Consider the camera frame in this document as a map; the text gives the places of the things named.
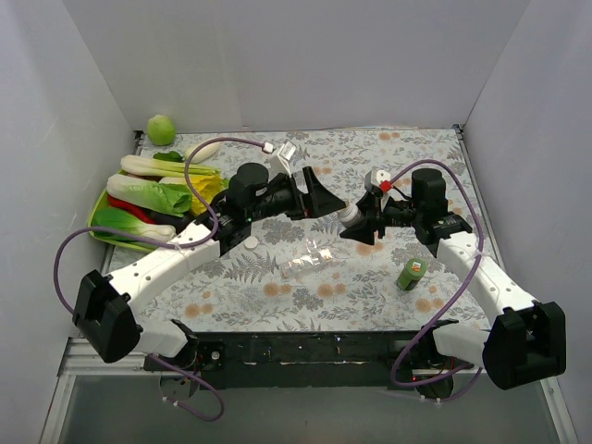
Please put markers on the white radish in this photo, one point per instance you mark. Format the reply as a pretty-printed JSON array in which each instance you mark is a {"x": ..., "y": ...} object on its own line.
[{"x": 198, "y": 156}]

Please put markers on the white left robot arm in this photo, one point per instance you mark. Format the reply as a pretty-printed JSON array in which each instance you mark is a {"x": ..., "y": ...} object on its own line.
[{"x": 108, "y": 308}]

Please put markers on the green round cabbage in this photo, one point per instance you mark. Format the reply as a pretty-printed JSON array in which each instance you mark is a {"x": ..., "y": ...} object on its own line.
[{"x": 161, "y": 130}]

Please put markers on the napa cabbage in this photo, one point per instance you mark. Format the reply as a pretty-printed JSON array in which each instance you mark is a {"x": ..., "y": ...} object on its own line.
[{"x": 169, "y": 199}]

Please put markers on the red chili pepper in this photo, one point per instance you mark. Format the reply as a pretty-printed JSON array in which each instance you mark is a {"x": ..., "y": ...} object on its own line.
[{"x": 131, "y": 208}]

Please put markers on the long bok choy stalk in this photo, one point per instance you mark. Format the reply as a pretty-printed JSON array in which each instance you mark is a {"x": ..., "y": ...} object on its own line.
[{"x": 149, "y": 167}]

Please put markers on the purple eggplant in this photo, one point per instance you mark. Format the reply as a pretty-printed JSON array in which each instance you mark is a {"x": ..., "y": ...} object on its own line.
[{"x": 165, "y": 219}]

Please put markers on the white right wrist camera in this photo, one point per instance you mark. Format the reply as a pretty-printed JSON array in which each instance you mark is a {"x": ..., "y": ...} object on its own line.
[{"x": 377, "y": 180}]

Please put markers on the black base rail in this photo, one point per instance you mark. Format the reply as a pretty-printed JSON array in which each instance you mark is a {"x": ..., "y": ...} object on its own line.
[{"x": 289, "y": 359}]

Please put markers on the white pill bottle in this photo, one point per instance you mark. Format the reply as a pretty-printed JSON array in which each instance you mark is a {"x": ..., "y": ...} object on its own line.
[{"x": 350, "y": 216}]

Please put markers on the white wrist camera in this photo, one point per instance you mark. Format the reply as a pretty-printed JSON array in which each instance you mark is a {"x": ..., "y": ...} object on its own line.
[
  {"x": 377, "y": 180},
  {"x": 279, "y": 160}
]

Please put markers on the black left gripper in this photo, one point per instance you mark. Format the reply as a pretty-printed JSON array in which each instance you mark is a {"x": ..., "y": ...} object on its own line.
[{"x": 304, "y": 196}]

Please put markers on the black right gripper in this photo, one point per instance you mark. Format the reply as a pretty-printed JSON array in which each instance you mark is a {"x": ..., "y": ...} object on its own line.
[{"x": 377, "y": 216}]

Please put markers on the yellow leafy vegetable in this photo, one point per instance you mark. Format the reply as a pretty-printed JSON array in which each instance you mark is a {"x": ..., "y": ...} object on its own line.
[{"x": 208, "y": 186}]

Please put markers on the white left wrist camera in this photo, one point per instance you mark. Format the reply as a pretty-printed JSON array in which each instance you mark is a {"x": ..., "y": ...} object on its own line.
[{"x": 279, "y": 160}]

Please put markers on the white bottle cap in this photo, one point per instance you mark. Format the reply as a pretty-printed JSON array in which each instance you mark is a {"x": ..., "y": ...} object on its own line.
[{"x": 251, "y": 243}]

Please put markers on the green pill bottle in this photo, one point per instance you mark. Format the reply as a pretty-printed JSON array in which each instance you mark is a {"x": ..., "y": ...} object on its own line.
[{"x": 411, "y": 274}]

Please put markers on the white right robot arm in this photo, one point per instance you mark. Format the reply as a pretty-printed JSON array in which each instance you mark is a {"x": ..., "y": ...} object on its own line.
[{"x": 526, "y": 341}]

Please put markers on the green bok choy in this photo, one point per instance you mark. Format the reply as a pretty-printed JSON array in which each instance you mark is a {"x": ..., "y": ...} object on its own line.
[{"x": 121, "y": 220}]

